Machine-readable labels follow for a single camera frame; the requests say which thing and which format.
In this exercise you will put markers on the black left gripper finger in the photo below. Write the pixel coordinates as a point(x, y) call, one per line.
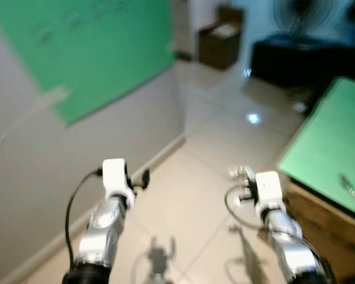
point(145, 177)

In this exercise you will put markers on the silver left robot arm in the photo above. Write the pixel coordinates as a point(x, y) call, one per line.
point(100, 236)

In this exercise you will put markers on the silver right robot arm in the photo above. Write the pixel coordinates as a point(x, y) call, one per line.
point(293, 248)

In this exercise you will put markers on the dark bunch of keys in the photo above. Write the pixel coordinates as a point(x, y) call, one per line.
point(348, 184)

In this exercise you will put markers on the white skirting board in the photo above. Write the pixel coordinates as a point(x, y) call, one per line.
point(160, 155)

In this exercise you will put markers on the brown cardboard box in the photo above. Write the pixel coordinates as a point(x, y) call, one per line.
point(322, 231)

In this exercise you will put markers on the green plastic board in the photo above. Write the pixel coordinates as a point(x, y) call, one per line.
point(337, 142)
point(106, 47)

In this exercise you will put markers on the clear tape strip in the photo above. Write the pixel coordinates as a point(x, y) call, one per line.
point(57, 96)

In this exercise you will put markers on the black low furniture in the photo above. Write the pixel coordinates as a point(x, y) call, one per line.
point(307, 62)

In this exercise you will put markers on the dark brown box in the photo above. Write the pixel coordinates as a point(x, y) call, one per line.
point(220, 47)

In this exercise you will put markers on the black round fan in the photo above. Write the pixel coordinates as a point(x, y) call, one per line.
point(305, 16)

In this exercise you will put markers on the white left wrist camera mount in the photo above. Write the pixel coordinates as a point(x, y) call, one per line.
point(115, 177)

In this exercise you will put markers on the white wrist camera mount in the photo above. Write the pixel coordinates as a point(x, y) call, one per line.
point(115, 177)
point(269, 188)

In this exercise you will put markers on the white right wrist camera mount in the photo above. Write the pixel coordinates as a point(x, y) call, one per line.
point(269, 188)

